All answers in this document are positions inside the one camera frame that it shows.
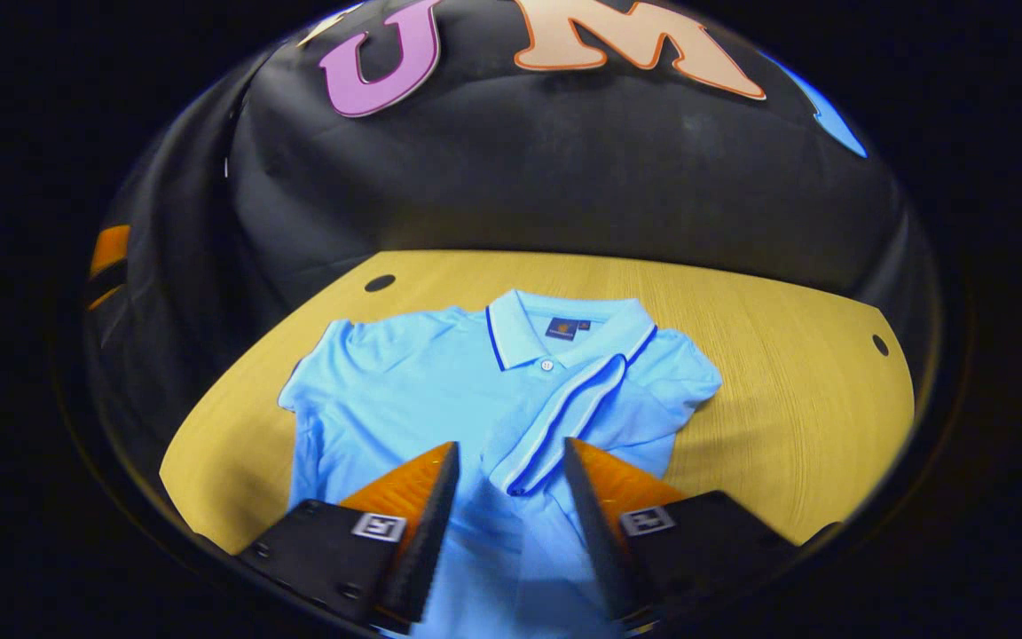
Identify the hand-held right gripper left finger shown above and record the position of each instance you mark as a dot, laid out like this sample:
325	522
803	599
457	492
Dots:
427	541

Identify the black backdrop cloth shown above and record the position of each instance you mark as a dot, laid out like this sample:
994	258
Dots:
520	169

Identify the light blue T-shirt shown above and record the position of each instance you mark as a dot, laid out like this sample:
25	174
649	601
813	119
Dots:
404	390

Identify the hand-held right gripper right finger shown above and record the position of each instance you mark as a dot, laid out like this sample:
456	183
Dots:
598	541

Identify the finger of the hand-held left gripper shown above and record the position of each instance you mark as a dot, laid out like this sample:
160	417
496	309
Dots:
110	250
105	297

